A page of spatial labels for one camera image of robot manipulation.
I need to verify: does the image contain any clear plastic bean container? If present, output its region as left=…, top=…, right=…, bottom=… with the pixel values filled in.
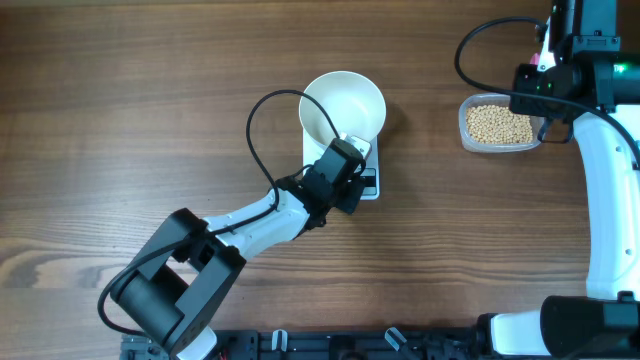
left=458, top=93, right=544, bottom=153

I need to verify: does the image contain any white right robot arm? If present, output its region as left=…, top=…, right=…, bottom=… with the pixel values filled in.
left=470, top=1, right=639, bottom=359

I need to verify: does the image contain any white digital kitchen scale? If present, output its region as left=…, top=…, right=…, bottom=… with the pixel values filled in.
left=303, top=130, right=380, bottom=200

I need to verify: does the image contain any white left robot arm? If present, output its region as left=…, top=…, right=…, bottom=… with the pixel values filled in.
left=101, top=136, right=371, bottom=359

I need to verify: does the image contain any cream white bowl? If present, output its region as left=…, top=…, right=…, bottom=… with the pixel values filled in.
left=298, top=71, right=387, bottom=148

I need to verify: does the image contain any pink plastic scoop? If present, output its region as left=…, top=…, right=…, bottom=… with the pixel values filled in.
left=529, top=53, right=540, bottom=65

